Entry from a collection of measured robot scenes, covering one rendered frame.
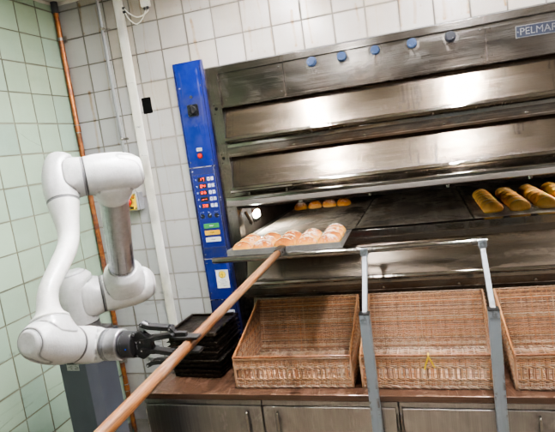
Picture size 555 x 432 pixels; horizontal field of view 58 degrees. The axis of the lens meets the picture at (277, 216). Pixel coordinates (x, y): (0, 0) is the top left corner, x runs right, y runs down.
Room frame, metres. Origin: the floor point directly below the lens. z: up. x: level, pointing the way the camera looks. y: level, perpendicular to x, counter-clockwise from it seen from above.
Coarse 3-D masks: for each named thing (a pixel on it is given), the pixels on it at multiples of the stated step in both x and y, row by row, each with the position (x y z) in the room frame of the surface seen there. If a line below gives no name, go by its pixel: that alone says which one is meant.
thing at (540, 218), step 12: (504, 216) 2.36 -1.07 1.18; (516, 216) 2.32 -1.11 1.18; (528, 216) 2.29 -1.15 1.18; (540, 216) 2.28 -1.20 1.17; (552, 216) 2.27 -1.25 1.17; (360, 228) 2.56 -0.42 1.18; (372, 228) 2.52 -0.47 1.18; (384, 228) 2.49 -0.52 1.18; (396, 228) 2.47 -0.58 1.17; (408, 228) 2.45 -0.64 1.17; (420, 228) 2.43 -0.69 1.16; (432, 228) 2.42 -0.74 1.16; (444, 228) 2.40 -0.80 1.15; (456, 228) 2.39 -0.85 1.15; (468, 228) 2.37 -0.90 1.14
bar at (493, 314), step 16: (448, 240) 2.06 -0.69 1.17; (464, 240) 2.03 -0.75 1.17; (480, 240) 2.00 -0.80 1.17; (240, 256) 2.32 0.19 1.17; (256, 256) 2.29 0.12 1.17; (288, 256) 2.24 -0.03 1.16; (304, 256) 2.23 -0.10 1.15; (368, 320) 1.93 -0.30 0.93; (496, 320) 1.79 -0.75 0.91; (368, 336) 1.93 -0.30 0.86; (496, 336) 1.79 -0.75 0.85; (368, 352) 1.93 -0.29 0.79; (496, 352) 1.79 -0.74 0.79; (368, 368) 1.93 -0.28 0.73; (496, 368) 1.79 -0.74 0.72; (368, 384) 1.93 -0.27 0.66; (496, 384) 1.79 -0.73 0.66; (496, 400) 1.80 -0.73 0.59; (496, 416) 1.81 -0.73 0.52
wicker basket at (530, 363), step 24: (504, 288) 2.29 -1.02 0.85; (528, 288) 2.26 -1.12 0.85; (552, 288) 2.23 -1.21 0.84; (504, 312) 2.27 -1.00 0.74; (528, 312) 2.24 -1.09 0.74; (552, 312) 2.21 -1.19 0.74; (504, 336) 2.05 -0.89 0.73; (528, 336) 2.22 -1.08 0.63; (552, 336) 2.19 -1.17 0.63; (504, 360) 2.10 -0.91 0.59; (528, 360) 1.85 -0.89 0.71; (552, 360) 1.83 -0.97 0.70; (528, 384) 1.85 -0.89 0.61; (552, 384) 1.83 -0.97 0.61
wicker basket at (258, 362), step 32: (256, 320) 2.58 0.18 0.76; (288, 320) 2.59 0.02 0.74; (320, 320) 2.53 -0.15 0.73; (352, 320) 2.49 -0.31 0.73; (256, 352) 2.51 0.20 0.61; (288, 352) 2.51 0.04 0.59; (320, 352) 2.46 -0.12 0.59; (352, 352) 2.08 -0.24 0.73; (256, 384) 2.21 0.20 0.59; (288, 384) 2.14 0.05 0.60; (320, 384) 2.11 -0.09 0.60; (352, 384) 2.07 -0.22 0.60
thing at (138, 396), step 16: (272, 256) 2.10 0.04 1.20; (256, 272) 1.89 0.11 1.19; (240, 288) 1.71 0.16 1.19; (224, 304) 1.56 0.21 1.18; (208, 320) 1.44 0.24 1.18; (176, 352) 1.24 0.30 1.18; (160, 368) 1.16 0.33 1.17; (144, 384) 1.09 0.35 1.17; (128, 400) 1.02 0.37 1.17; (112, 416) 0.97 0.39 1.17; (128, 416) 0.99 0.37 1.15
